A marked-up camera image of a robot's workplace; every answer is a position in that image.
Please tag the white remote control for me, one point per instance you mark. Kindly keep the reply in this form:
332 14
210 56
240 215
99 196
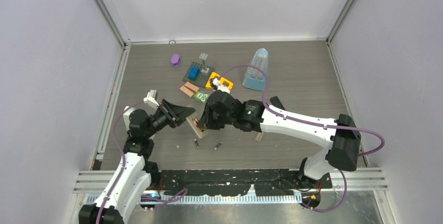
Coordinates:
199 134

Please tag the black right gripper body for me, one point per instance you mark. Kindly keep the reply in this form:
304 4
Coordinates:
216 122

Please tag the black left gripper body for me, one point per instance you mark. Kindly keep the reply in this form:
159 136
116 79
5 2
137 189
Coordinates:
163 118

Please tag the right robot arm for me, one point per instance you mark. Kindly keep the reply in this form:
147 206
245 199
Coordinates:
339 140

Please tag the green monster toy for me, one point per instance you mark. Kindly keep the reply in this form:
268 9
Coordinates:
201 96

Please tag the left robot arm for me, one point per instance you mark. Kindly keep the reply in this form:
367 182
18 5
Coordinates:
135 172

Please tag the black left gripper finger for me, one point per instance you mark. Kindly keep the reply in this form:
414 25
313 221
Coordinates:
170 106
179 114

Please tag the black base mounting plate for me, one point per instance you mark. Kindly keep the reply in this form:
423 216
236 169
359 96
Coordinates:
237 182

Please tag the yellow triangular toy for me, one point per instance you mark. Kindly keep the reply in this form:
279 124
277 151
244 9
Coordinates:
222 79

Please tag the black remote control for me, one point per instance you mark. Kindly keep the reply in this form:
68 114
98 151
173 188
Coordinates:
275 101

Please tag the grey building brick plate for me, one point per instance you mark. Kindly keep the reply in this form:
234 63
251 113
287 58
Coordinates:
202 77

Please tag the beige battery compartment cover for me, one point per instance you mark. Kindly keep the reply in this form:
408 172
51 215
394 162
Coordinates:
259 136

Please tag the blue translucent metronome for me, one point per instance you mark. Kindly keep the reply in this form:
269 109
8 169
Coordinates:
254 79

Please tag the purple cap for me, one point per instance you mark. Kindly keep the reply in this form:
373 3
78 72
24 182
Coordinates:
175 60

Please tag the grey brick post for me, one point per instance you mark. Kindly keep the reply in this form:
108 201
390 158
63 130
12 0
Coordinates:
205 67

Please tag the tan wooden block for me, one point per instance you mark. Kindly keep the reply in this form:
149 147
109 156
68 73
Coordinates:
191 87
187 91

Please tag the blue building brick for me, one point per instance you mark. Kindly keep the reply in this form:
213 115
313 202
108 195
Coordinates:
193 73

